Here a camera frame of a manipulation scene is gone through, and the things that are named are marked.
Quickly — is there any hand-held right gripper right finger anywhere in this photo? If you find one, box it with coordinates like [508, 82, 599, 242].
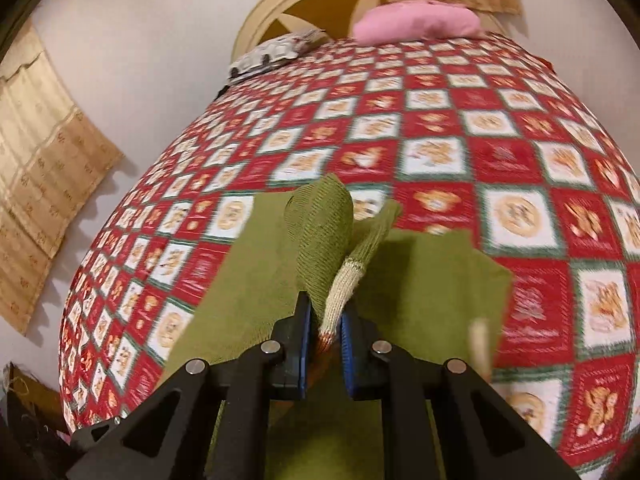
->
[340, 308, 581, 480]

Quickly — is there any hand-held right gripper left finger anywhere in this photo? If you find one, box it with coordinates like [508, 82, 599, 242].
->
[65, 291, 313, 480]

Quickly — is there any green striped knit sweater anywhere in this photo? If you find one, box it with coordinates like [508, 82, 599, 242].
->
[170, 172, 516, 480]

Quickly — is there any red checkered printed blanket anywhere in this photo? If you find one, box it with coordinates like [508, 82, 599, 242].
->
[57, 30, 640, 480]

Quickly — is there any dark clutter pile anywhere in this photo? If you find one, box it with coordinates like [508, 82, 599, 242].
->
[0, 362, 86, 480]

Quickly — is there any white patterned pillow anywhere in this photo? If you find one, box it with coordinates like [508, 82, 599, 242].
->
[227, 29, 328, 81]

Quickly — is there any pink pillow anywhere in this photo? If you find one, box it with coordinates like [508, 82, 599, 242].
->
[352, 1, 486, 45]

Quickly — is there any cream round headboard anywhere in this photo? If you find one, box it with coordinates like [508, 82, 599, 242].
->
[232, 0, 383, 61]

